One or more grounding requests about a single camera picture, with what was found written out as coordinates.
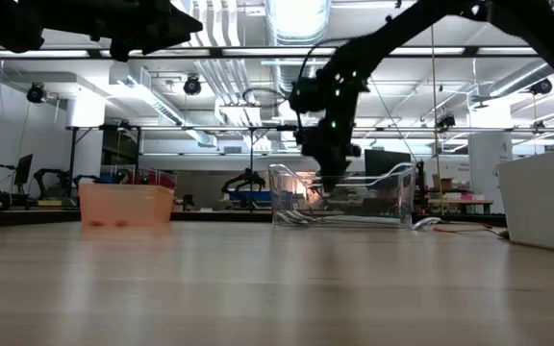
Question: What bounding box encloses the silver slanted air duct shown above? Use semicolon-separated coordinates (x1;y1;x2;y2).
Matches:
486;58;554;100

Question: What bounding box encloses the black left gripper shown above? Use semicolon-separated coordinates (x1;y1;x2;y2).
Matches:
88;0;205;62

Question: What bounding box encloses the wooden background bench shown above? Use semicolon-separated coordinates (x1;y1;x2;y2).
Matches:
428;191;494;216

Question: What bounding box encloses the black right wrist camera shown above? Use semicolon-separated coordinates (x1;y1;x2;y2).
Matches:
298;125;327;158

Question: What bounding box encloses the white plastic tray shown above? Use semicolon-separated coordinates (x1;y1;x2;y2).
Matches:
495;143;554;255

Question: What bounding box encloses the small black monitor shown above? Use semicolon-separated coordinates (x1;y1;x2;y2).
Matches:
13;154;35;189

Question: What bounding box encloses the thin yellow pole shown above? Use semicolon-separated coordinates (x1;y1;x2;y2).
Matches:
428;23;445;216

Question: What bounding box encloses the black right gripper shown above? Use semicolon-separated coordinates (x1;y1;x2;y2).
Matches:
315;117;363;194

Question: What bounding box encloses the brown cardboard box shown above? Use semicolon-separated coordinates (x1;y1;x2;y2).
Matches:
431;175;456;193

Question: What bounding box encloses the silver spoon with orange handle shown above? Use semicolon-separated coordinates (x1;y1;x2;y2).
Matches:
411;216;492;232
434;225;510;240

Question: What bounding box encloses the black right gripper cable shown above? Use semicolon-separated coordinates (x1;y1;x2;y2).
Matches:
241;45;324;106

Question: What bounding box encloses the white room pillar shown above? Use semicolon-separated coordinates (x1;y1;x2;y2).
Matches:
467;132;515;216

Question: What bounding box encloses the silver round air duct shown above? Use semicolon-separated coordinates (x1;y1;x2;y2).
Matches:
264;0;332;97

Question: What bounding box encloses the blue background table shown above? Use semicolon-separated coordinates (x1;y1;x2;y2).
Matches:
223;188;273;204

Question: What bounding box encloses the black metal table frame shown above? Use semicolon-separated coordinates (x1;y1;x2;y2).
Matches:
0;209;509;229

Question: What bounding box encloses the large dark monitor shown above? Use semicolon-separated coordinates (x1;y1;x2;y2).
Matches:
364;149;413;181

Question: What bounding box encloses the orange translucent plastic bin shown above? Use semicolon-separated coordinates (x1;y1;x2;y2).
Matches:
77;184;176;227

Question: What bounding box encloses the clear plastic bin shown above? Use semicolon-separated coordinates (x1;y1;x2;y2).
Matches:
267;161;416;230

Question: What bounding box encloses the black background rig frame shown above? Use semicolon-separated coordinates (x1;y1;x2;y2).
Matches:
64;123;554;212

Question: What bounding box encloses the black overhead beam with lights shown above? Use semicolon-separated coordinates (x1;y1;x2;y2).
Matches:
0;45;552;61

